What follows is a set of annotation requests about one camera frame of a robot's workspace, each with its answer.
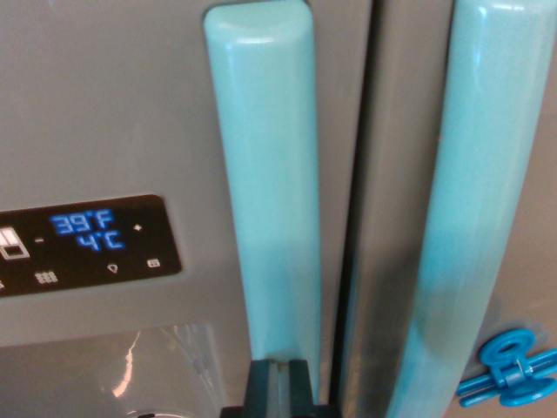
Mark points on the grey fridge door with magnets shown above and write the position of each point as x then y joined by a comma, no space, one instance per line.
404,130

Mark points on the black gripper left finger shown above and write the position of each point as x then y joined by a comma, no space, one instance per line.
259,385

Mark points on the grey fridge door with display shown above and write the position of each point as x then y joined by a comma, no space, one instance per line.
109,109

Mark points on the blue clip magnet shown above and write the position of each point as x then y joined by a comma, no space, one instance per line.
509,374

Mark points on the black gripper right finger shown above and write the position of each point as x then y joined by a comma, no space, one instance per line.
300,385

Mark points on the black temperature display panel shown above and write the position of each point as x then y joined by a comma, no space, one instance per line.
87,265

